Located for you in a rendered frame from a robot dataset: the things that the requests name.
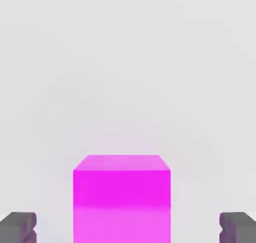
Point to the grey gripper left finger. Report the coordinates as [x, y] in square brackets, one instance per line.
[14, 227]

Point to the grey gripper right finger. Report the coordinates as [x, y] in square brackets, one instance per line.
[241, 227]

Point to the small magenta cube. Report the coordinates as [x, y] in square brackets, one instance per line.
[121, 197]

